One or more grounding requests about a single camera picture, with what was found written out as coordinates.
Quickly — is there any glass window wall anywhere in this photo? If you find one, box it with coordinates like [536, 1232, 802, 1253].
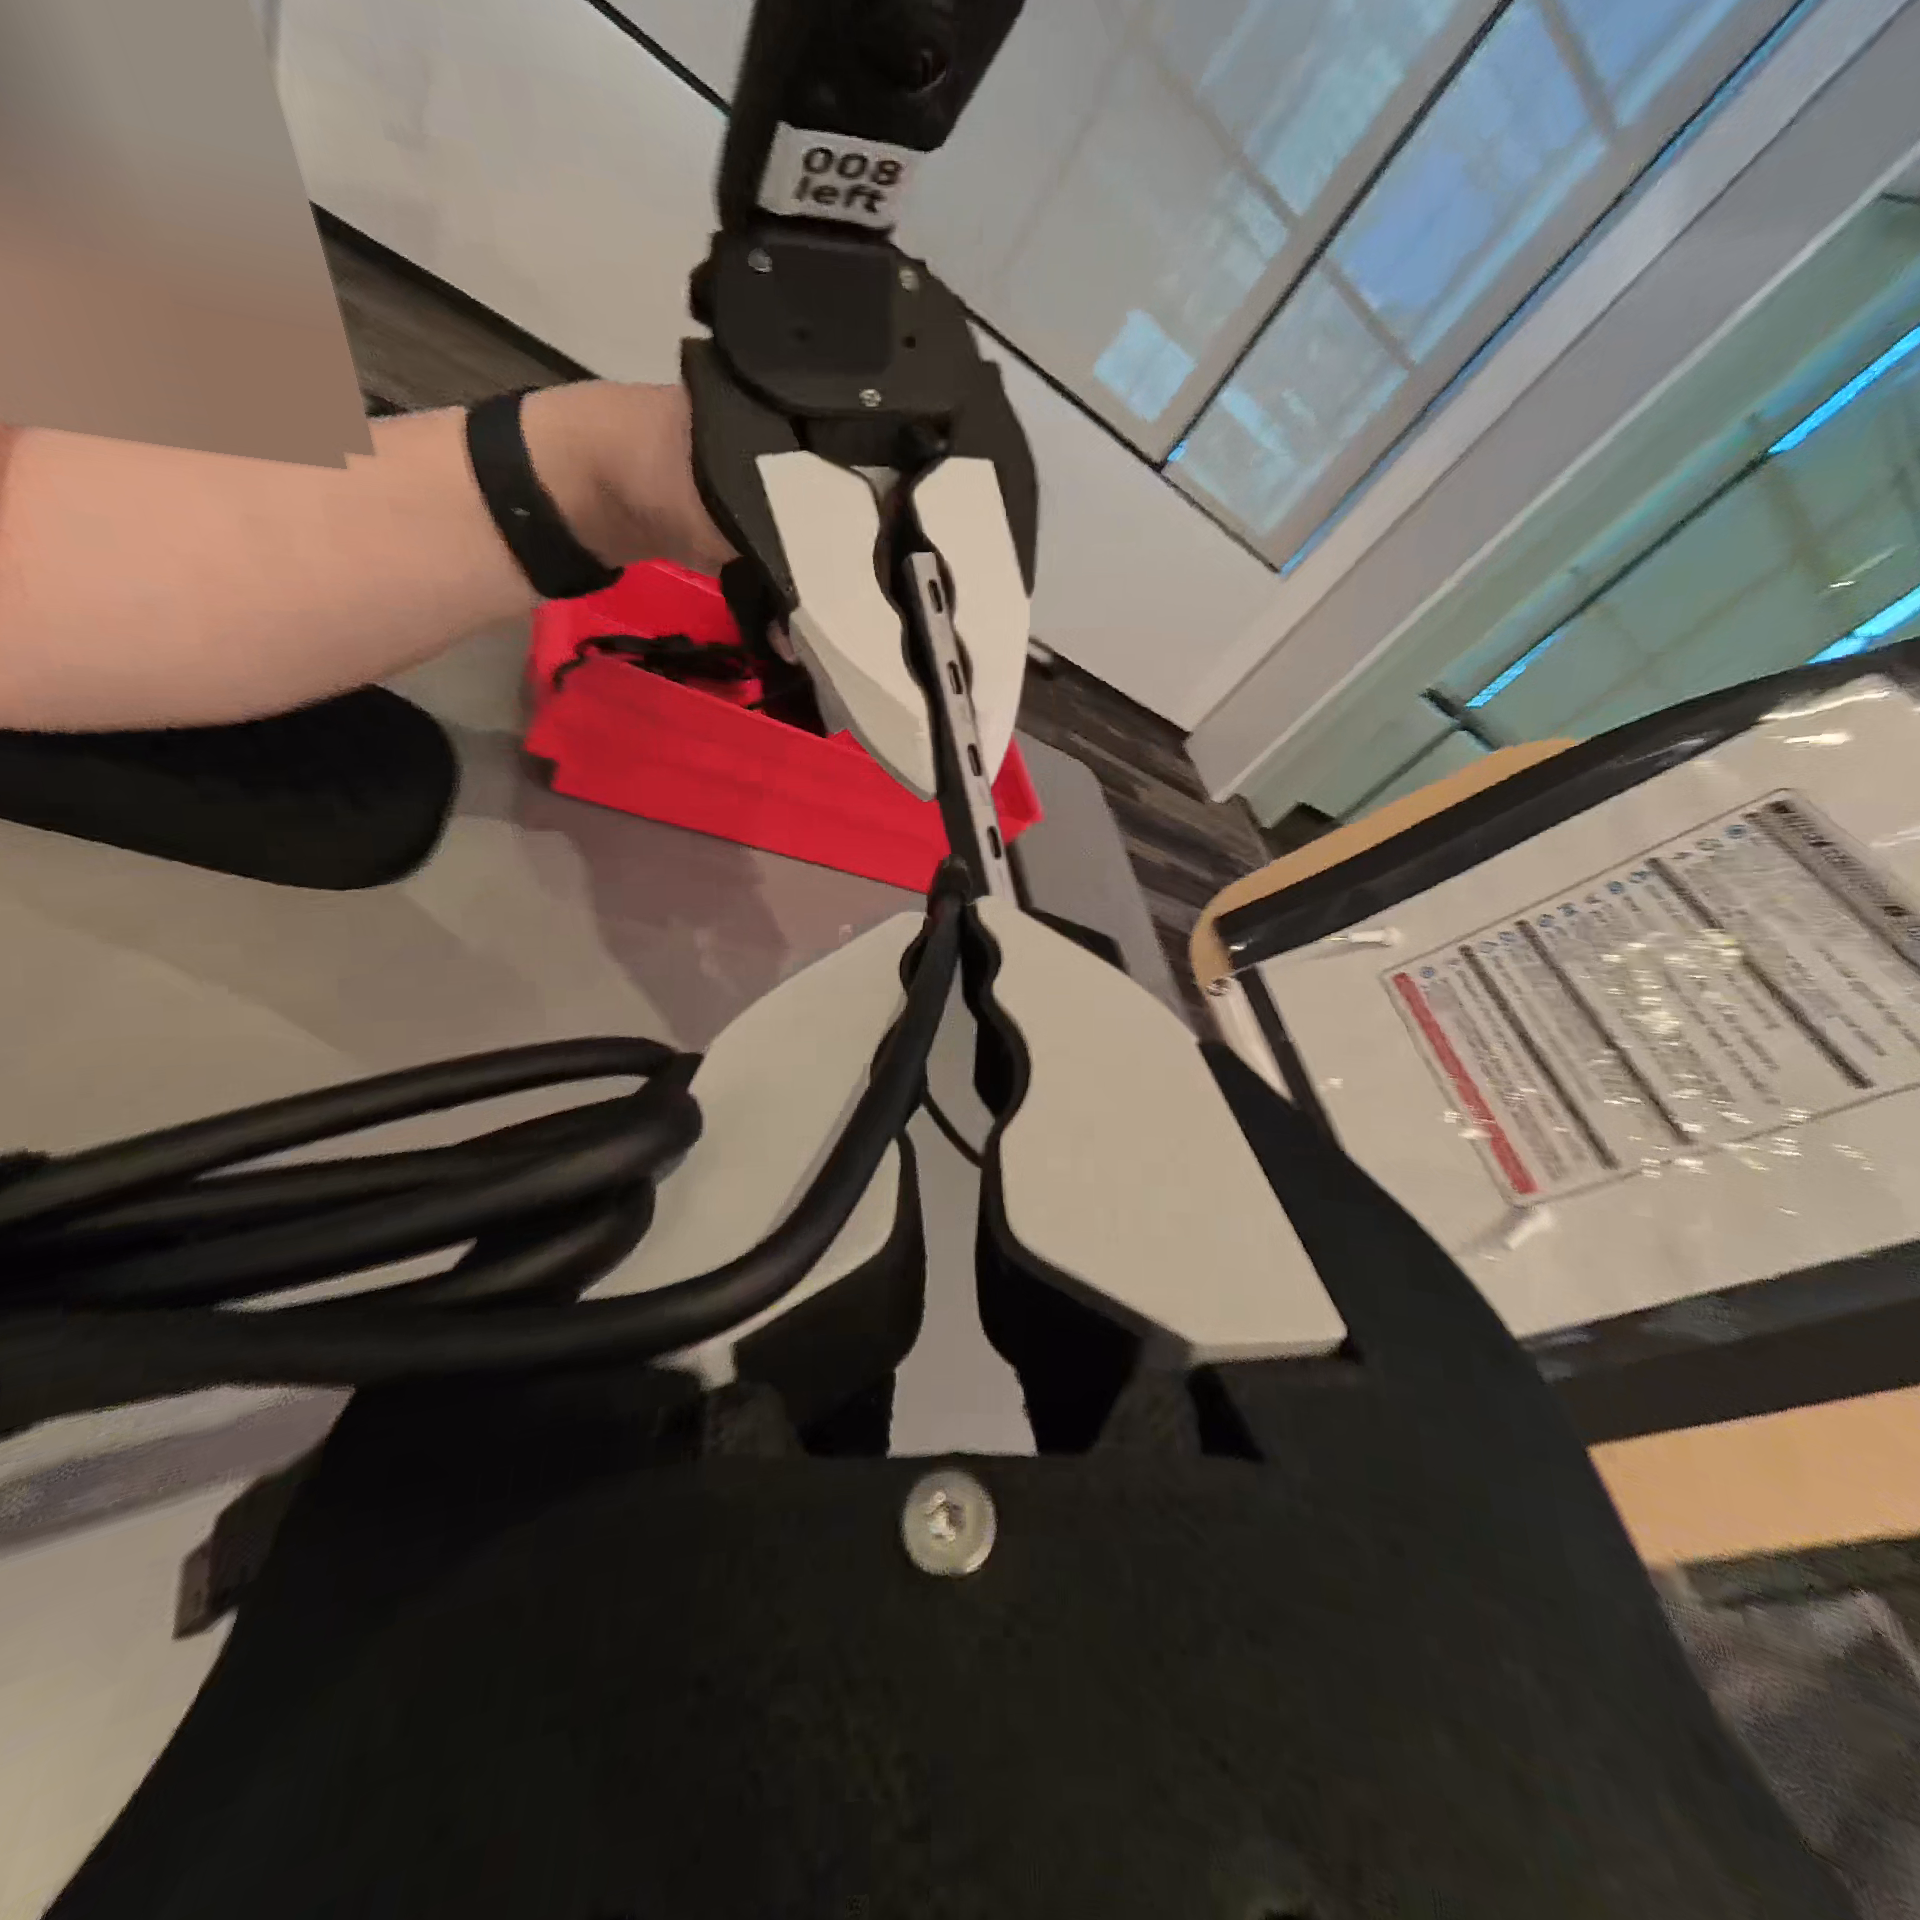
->
[1086, 0, 1920, 752]

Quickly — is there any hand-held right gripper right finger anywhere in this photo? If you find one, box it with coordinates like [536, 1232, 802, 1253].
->
[966, 906, 1350, 1459]

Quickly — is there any red plastic bin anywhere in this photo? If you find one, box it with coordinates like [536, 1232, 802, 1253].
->
[521, 559, 1043, 894]

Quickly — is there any thick black usb-c cable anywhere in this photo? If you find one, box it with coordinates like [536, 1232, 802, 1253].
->
[0, 870, 983, 1442]

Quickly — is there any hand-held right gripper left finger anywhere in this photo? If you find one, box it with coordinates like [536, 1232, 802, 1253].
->
[575, 906, 935, 1459]

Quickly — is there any black wristband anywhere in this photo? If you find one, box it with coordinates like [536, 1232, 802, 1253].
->
[462, 385, 628, 602]

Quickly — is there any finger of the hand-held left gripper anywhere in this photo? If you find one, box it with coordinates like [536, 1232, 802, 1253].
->
[753, 454, 941, 800]
[903, 454, 1032, 786]

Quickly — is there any person's left forearm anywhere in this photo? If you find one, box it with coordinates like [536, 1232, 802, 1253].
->
[0, 404, 519, 739]

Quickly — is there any wooden sign board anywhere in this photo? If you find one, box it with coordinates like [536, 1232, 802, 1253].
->
[1191, 734, 1920, 1566]

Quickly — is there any printed instruction sheet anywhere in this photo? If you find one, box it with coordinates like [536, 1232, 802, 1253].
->
[1252, 675, 1920, 1338]

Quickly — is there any person's left hand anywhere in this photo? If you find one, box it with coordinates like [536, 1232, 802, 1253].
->
[523, 380, 740, 572]

